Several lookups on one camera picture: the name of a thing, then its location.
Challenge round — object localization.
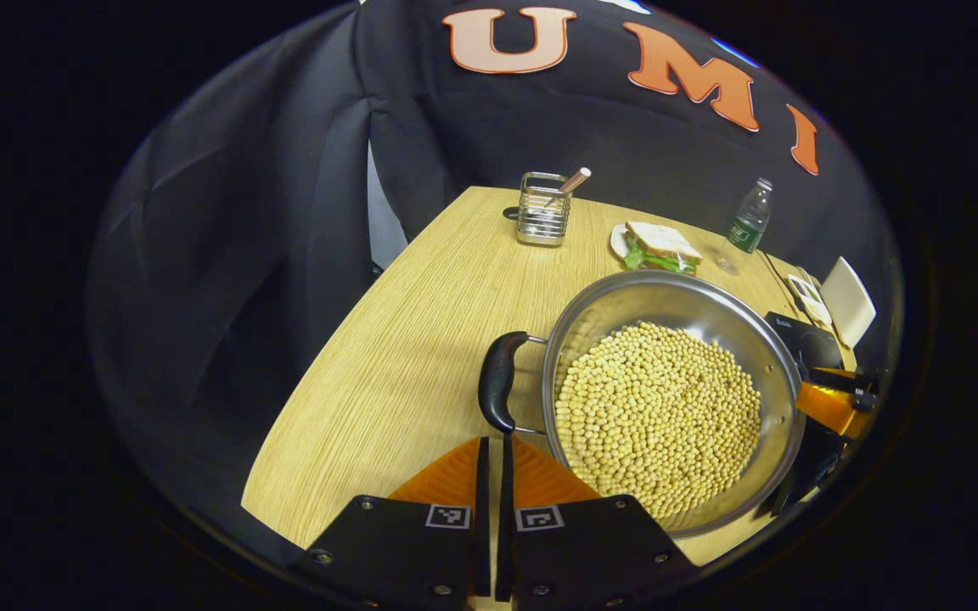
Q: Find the small white plate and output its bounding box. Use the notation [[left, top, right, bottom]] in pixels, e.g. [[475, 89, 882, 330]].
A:
[[610, 224, 702, 275]]

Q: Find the sandwich with lettuce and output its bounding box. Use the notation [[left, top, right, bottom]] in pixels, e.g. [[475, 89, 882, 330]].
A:
[[623, 221, 703, 274]]

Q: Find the black backdrop cloth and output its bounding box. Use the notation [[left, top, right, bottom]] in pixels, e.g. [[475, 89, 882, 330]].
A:
[[86, 0, 902, 561]]

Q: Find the wooden stick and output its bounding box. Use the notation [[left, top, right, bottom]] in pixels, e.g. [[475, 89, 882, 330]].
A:
[[542, 167, 593, 209]]

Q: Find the white square dish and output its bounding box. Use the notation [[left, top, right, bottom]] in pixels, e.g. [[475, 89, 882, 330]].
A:
[[820, 257, 877, 349]]

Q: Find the steel pot with black handles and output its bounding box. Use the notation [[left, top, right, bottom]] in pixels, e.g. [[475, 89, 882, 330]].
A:
[[478, 270, 808, 540]]

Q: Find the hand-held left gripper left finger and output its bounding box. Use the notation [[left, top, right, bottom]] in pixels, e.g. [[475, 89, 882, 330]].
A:
[[289, 437, 492, 599]]

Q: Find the pile of soybeans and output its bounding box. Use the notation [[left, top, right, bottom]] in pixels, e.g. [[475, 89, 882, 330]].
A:
[[554, 321, 762, 520]]

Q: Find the metal wire utensil holder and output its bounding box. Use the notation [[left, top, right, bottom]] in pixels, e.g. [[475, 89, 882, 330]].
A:
[[516, 171, 573, 247]]

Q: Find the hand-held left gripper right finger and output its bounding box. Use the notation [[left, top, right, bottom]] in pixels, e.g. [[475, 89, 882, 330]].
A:
[[496, 433, 698, 608]]

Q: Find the white divided tray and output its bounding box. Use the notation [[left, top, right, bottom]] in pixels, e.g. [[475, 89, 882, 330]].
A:
[[786, 270, 834, 330]]

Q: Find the black induction cooktop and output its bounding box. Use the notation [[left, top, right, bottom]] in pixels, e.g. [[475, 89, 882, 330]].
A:
[[759, 311, 851, 520]]

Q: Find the clear water bottle green label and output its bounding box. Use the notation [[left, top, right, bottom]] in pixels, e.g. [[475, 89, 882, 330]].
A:
[[714, 177, 774, 277]]

